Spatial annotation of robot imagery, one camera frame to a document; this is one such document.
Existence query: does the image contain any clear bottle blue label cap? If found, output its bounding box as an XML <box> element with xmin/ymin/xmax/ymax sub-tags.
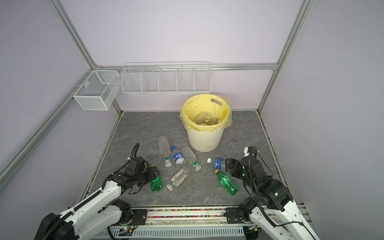
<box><xmin>171</xmin><ymin>146</ymin><xmax>187</xmax><ymax>167</ymax></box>

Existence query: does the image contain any green bottle yellow cap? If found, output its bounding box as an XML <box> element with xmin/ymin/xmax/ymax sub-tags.
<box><xmin>215</xmin><ymin>169</ymin><xmax>239</xmax><ymax>196</ymax></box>
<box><xmin>151</xmin><ymin>165</ymin><xmax>163</xmax><ymax>192</ymax></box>

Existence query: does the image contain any clear bottle yellow white label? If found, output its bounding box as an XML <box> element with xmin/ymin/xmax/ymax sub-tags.
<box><xmin>167</xmin><ymin>167</ymin><xmax>190</xmax><ymax>191</ymax></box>

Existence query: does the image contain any clear bottle green neck label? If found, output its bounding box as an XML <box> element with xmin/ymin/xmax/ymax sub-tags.
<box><xmin>181</xmin><ymin>146</ymin><xmax>202</xmax><ymax>172</ymax></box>

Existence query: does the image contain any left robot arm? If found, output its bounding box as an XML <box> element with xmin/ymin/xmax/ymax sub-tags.
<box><xmin>35</xmin><ymin>144</ymin><xmax>160</xmax><ymax>240</ymax></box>

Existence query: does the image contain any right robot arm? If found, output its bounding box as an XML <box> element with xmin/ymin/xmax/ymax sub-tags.
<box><xmin>225</xmin><ymin>146</ymin><xmax>319</xmax><ymax>240</ymax></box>

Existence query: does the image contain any white plastic waste bin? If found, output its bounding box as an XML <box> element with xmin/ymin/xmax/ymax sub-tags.
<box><xmin>186</xmin><ymin>128</ymin><xmax>226</xmax><ymax>153</ymax></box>

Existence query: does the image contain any clear bottle red green label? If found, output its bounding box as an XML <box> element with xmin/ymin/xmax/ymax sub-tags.
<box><xmin>158</xmin><ymin>136</ymin><xmax>172</xmax><ymax>168</ymax></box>

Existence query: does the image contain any small white mesh basket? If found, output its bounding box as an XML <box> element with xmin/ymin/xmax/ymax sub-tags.
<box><xmin>74</xmin><ymin>70</ymin><xmax>122</xmax><ymax>111</ymax></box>

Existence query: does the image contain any clear bottle purple label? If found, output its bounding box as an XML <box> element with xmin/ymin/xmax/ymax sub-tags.
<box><xmin>201</xmin><ymin>119</ymin><xmax>222</xmax><ymax>126</ymax></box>

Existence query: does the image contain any clear bottle green white label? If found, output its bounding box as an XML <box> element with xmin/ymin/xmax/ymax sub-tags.
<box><xmin>194</xmin><ymin>112</ymin><xmax>211</xmax><ymax>125</ymax></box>

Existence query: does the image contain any blue label bottle white cap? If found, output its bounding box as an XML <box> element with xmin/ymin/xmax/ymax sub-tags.
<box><xmin>207</xmin><ymin>158</ymin><xmax>226</xmax><ymax>171</ymax></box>

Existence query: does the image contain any yellow plastic bin liner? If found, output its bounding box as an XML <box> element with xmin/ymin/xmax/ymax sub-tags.
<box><xmin>180</xmin><ymin>94</ymin><xmax>233</xmax><ymax>132</ymax></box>

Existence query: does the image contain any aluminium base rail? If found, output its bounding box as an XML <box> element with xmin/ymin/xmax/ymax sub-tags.
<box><xmin>71</xmin><ymin>204</ymin><xmax>319</xmax><ymax>240</ymax></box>

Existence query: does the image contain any long white wire basket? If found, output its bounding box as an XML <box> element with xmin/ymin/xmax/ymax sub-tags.
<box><xmin>121</xmin><ymin>62</ymin><xmax>212</xmax><ymax>94</ymax></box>

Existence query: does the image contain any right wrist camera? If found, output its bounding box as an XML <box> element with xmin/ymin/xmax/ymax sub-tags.
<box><xmin>244</xmin><ymin>146</ymin><xmax>255</xmax><ymax>157</ymax></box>

